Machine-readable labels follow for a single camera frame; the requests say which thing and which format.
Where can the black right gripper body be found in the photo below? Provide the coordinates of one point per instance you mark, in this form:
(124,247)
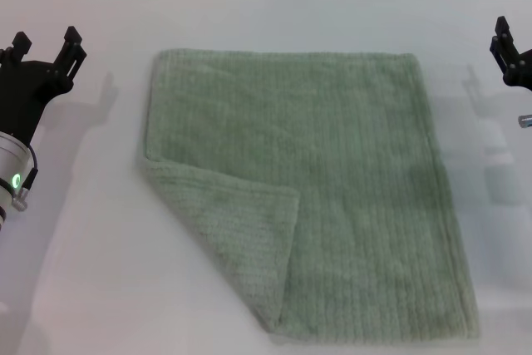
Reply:
(523,72)

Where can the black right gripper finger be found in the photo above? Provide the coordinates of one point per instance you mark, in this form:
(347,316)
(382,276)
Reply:
(503,49)

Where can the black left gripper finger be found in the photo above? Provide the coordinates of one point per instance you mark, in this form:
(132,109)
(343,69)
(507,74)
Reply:
(70,53)
(21,45)

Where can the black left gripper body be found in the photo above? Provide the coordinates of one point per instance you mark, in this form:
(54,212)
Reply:
(29,93)

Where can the green ribbed towel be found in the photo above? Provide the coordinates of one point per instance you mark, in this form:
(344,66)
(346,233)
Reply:
(324,155)

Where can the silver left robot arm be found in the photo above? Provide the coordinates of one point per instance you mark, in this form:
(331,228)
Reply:
(10,159)

